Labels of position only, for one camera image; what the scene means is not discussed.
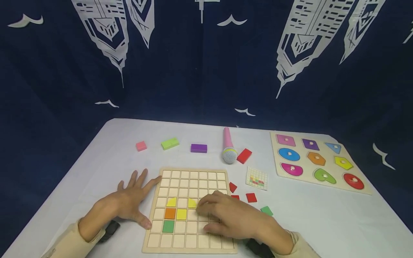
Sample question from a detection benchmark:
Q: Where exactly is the purple trapezoid puzzle piece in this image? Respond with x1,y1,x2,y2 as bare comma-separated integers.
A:
302,138,320,151

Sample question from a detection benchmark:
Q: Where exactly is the black wrist band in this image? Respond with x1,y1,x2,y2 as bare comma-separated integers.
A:
243,238,275,258
97,220,121,244

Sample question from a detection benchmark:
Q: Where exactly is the orange hexagon puzzle piece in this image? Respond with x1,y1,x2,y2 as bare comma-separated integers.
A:
307,152,326,166

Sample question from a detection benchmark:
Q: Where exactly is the red rectangular block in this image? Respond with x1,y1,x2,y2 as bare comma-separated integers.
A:
236,148,252,164

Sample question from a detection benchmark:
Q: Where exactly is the blue circle puzzle piece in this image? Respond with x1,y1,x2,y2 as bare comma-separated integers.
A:
278,147,300,161

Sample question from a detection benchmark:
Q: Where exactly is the person's left forearm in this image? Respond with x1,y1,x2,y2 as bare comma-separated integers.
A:
40,219,107,258

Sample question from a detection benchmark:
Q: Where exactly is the wooden grid board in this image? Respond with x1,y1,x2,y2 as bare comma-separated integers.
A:
142,168,239,254

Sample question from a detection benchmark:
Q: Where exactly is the white pattern card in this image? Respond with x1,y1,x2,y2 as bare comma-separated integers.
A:
246,167,269,190

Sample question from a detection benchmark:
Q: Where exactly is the magenta semicircle puzzle piece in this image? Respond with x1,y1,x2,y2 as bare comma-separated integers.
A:
280,162,303,176

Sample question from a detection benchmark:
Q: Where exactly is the person's right forearm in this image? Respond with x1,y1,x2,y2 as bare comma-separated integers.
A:
274,231,323,258

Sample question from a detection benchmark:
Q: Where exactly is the pink toy microphone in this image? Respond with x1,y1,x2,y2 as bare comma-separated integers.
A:
221,127,238,164

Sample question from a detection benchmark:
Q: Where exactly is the red oval puzzle piece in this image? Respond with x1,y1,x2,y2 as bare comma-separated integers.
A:
343,173,365,190

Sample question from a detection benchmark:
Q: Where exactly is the person's right hand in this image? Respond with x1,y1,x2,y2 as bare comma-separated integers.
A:
196,190,294,255

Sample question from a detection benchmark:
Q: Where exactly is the yellow pentagon puzzle piece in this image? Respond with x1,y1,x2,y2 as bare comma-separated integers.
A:
334,156,354,170

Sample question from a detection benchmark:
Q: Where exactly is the blue triangle puzzle piece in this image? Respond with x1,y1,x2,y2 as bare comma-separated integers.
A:
324,142,342,154

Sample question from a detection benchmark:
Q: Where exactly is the green heart puzzle piece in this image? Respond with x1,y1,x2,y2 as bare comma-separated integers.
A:
313,168,337,184

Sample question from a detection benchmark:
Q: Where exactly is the light green rectangular block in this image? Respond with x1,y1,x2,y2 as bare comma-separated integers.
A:
161,138,180,151

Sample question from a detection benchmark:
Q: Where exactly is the person's left hand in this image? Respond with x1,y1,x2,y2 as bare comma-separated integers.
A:
78,168,163,242

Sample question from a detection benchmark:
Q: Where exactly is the wooden shape puzzle board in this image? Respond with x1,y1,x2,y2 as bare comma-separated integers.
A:
270,132,372,195

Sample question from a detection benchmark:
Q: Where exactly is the pink square puzzle piece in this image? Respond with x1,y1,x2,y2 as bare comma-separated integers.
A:
276,134,296,147

